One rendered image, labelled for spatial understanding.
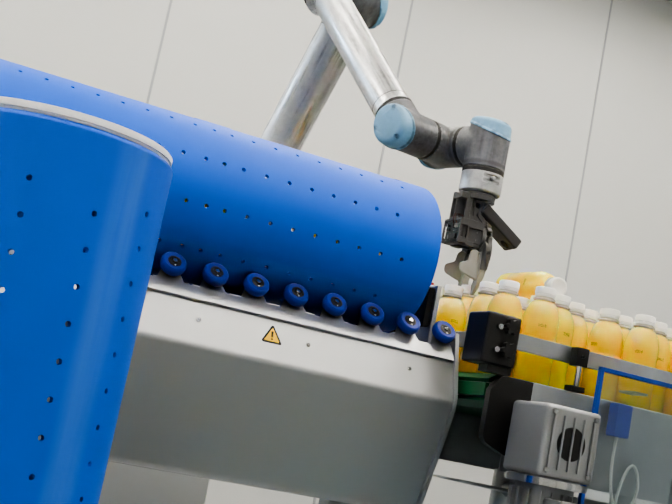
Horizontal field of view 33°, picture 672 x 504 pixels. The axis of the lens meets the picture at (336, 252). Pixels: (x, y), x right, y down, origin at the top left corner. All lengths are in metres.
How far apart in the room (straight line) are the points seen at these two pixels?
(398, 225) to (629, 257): 4.17
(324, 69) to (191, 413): 1.24
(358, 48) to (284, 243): 0.77
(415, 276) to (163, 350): 0.48
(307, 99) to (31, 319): 1.72
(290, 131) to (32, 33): 2.21
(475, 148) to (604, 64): 3.81
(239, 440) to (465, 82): 3.92
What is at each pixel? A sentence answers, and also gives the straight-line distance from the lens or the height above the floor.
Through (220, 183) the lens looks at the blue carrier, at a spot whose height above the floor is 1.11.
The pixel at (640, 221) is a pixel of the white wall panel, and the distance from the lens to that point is 6.17.
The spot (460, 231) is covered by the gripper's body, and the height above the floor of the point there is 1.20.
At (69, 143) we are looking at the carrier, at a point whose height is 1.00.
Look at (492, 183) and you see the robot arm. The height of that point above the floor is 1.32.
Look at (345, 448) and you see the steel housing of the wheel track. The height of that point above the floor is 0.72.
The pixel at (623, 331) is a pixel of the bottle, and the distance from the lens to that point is 2.31.
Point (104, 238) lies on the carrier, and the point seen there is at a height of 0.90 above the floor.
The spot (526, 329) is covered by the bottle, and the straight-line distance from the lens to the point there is 2.11.
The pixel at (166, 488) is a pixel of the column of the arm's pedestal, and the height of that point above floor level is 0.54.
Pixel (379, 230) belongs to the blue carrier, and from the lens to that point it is 1.97.
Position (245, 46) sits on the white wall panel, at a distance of 5.17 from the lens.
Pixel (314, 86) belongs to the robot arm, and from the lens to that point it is 2.88.
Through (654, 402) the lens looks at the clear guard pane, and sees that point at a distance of 2.13.
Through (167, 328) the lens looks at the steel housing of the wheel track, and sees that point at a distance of 1.83.
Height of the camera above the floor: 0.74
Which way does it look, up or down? 9 degrees up
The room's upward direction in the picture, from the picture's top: 11 degrees clockwise
